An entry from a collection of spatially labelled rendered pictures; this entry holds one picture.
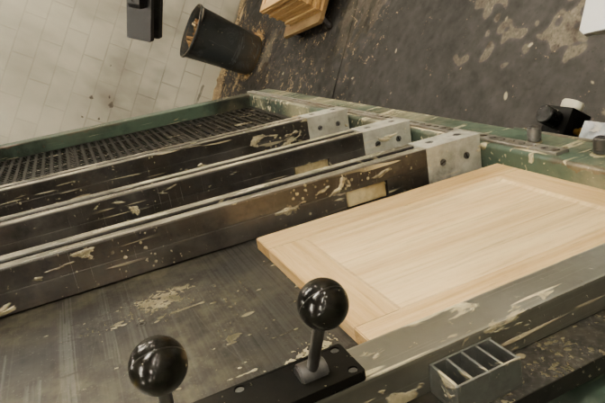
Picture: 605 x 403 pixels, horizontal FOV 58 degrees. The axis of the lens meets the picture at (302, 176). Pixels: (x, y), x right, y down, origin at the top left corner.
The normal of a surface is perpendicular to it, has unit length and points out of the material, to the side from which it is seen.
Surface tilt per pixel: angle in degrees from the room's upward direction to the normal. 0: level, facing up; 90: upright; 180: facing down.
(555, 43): 0
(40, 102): 90
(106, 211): 90
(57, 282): 90
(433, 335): 59
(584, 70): 0
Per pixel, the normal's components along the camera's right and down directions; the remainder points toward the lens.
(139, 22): -0.25, 0.40
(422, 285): -0.15, -0.95
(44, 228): 0.40, 0.20
